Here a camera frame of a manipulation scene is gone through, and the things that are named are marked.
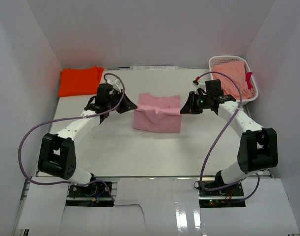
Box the white plastic basket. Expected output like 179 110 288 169
209 55 258 105

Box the folded orange t shirt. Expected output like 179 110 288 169
58 66 104 97

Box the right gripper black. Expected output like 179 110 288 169
180 92 211 115

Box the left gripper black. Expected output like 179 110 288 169
106 89 137 114

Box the pink t shirt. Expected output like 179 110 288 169
133 93 182 133

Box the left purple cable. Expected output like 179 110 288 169
18 73 127 201

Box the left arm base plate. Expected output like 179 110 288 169
66 182 114 207

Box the aluminium frame rail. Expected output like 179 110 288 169
12 180 30 236

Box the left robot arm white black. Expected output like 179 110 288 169
38 83 137 196

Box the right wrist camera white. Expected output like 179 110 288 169
193 80 207 95

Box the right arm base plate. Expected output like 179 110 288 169
194 181 246 208

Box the magenta cloth in basket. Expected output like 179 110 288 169
245 72 253 90

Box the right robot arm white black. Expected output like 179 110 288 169
180 80 278 196

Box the printed paper label strip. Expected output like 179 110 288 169
130 66 178 70

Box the peach t shirt in basket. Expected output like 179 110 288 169
211 60 251 100

